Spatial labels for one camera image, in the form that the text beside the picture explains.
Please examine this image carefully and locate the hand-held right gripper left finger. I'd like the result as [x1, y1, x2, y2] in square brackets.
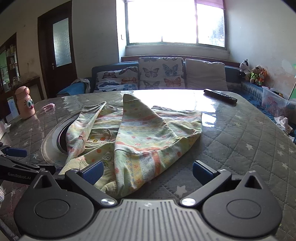
[28, 160, 118, 207]

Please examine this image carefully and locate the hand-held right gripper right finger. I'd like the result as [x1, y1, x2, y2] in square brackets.
[180, 160, 272, 207]

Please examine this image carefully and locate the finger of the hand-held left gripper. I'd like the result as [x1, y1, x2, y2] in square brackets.
[0, 156, 56, 175]
[0, 144, 28, 158]

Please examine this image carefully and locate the green patterned child's garment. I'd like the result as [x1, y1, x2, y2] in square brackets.
[58, 93, 203, 197]

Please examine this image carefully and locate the white tissue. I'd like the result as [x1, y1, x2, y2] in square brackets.
[0, 121, 11, 134]

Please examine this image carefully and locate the round metal table insert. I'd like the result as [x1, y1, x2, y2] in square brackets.
[41, 113, 80, 170]

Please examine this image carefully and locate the grey quilted star tablecloth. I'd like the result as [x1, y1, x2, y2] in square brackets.
[0, 89, 296, 241]

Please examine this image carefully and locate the pink cartoon-face water bottle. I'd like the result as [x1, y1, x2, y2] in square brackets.
[14, 86, 36, 120]

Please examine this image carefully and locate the dark wooden cabinet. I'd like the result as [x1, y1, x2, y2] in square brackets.
[0, 32, 45, 124]

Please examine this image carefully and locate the black remote control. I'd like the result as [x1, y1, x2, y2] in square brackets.
[203, 88, 238, 104]

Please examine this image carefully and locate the dark wooden door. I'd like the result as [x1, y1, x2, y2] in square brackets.
[37, 1, 78, 99]

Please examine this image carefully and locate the blue towel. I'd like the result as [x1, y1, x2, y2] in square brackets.
[57, 82, 86, 97]

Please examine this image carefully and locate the grey clothing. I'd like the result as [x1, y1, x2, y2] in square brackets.
[71, 78, 91, 93]

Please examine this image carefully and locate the white cloth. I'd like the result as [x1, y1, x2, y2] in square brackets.
[275, 116, 295, 135]

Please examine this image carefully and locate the butterfly pillow lying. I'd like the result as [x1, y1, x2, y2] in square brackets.
[95, 66, 139, 93]

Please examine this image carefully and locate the white pillow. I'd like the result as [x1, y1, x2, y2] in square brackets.
[184, 58, 228, 91]

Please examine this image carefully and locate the clear plastic storage box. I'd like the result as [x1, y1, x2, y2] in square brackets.
[261, 86, 296, 119]

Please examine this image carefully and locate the blue sofa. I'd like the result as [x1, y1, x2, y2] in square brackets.
[57, 56, 296, 141]

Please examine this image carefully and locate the butterfly print cushion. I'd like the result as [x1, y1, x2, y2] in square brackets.
[138, 57, 186, 90]

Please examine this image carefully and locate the plush bear in green vest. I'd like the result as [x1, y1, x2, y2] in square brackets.
[249, 66, 261, 84]

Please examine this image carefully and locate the orange plush fox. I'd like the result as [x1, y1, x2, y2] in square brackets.
[257, 68, 268, 87]

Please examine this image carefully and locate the black and white plush toy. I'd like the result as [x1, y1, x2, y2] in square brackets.
[239, 59, 249, 77]

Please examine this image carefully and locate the window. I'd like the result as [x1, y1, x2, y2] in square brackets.
[124, 0, 226, 48]

